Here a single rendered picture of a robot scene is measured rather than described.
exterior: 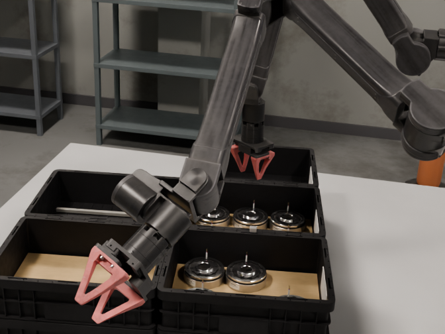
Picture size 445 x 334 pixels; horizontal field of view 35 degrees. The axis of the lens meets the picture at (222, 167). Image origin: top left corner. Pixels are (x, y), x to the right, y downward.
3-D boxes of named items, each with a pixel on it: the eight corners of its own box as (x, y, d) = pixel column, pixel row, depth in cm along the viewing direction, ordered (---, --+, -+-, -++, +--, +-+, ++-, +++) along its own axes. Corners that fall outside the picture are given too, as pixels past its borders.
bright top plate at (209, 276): (225, 260, 182) (225, 258, 181) (222, 281, 172) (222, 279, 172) (187, 257, 182) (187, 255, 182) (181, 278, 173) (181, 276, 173)
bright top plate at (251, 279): (265, 262, 181) (265, 260, 181) (266, 284, 172) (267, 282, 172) (226, 260, 181) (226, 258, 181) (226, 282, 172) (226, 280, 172)
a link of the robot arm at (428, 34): (445, 40, 153) (444, 30, 158) (398, 36, 155) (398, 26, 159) (438, 77, 158) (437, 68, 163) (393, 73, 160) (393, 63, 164)
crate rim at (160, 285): (325, 244, 181) (326, 236, 180) (335, 313, 154) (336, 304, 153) (173, 233, 183) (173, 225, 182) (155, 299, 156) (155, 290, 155)
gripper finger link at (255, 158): (255, 185, 177) (256, 151, 173) (236, 176, 182) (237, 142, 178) (274, 178, 181) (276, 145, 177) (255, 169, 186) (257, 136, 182)
